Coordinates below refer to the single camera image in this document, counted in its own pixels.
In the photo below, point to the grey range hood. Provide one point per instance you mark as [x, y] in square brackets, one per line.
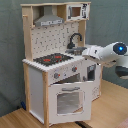
[48, 18]

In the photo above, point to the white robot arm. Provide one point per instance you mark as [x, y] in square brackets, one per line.
[112, 54]

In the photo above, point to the toy microwave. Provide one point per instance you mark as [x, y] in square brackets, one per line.
[77, 11]

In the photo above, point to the grey toy sink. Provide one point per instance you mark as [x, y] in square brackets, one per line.
[75, 51]

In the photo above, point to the wooden toy kitchen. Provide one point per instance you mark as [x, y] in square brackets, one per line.
[46, 40]

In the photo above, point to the stove knob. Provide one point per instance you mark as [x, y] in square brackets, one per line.
[74, 69]
[56, 75]

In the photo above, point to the black toy faucet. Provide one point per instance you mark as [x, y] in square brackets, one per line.
[73, 40]

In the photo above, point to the white oven door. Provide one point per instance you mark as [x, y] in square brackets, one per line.
[70, 102]

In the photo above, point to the black toy stovetop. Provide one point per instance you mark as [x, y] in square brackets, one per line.
[52, 59]

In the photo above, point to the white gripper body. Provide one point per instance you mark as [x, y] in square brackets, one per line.
[92, 52]

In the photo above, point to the white cabinet door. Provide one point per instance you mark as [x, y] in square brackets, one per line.
[91, 71]

